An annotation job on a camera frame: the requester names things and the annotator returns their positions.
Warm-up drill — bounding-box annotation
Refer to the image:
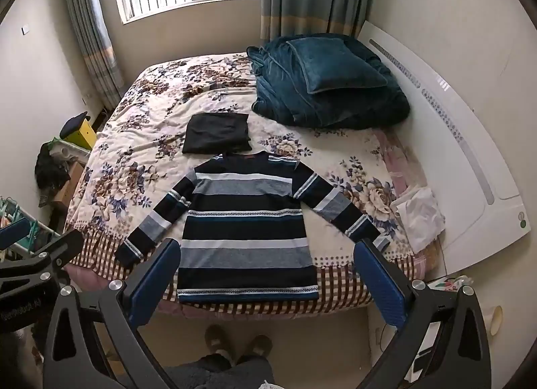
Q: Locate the striped navy knit sweater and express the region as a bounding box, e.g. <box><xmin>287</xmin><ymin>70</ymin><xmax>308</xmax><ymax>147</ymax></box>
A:
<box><xmin>115</xmin><ymin>152</ymin><xmax>381</xmax><ymax>304</ymax></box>

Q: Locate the black clothes pile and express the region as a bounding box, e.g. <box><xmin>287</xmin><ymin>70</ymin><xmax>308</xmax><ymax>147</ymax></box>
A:
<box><xmin>35</xmin><ymin>143</ymin><xmax>70</xmax><ymax>190</ymax></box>

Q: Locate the green drying rack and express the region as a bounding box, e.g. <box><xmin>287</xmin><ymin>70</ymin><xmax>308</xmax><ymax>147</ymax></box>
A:
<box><xmin>1</xmin><ymin>197</ymin><xmax>59</xmax><ymax>258</ymax></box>

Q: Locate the cardboard box beside bed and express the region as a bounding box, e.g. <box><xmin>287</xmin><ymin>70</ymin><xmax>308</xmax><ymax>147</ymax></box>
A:
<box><xmin>52</xmin><ymin>162</ymin><xmax>85</xmax><ymax>213</ymax></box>

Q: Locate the yellow box with black cap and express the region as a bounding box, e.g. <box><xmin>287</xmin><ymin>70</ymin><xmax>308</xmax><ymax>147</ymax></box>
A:
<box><xmin>59</xmin><ymin>112</ymin><xmax>96</xmax><ymax>150</ymax></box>

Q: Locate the white crumpled cloth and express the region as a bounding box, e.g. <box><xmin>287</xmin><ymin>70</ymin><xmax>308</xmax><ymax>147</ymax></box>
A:
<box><xmin>390</xmin><ymin>186</ymin><xmax>445</xmax><ymax>253</ymax></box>

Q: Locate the white bed headboard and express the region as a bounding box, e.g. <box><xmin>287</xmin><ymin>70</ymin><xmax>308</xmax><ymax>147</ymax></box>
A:
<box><xmin>358</xmin><ymin>23</ymin><xmax>531</xmax><ymax>279</ymax></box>

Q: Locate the right grey slipper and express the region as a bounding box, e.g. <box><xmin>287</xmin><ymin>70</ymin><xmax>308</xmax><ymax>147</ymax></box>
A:
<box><xmin>243</xmin><ymin>334</ymin><xmax>273</xmax><ymax>358</ymax></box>

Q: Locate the floral bed blanket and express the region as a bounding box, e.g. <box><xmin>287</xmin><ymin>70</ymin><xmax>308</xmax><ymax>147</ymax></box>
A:
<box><xmin>62</xmin><ymin>51</ymin><xmax>443</xmax><ymax>316</ymax></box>

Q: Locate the folded black garment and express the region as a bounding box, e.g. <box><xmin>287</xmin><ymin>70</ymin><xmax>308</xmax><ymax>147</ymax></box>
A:
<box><xmin>182</xmin><ymin>112</ymin><xmax>252</xmax><ymax>154</ymax></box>

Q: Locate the teal folded velvet quilt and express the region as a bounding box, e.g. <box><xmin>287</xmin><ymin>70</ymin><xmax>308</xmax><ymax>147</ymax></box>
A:
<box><xmin>247</xmin><ymin>33</ymin><xmax>410</xmax><ymax>130</ymax></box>

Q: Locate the left grey-blue curtain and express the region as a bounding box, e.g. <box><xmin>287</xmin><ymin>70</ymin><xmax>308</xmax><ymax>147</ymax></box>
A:
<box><xmin>65</xmin><ymin>0</ymin><xmax>126</xmax><ymax>110</ymax></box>

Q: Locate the teal velvet pillow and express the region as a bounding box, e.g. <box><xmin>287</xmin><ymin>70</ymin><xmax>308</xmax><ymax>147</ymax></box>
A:
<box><xmin>287</xmin><ymin>37</ymin><xmax>388</xmax><ymax>94</ymax></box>

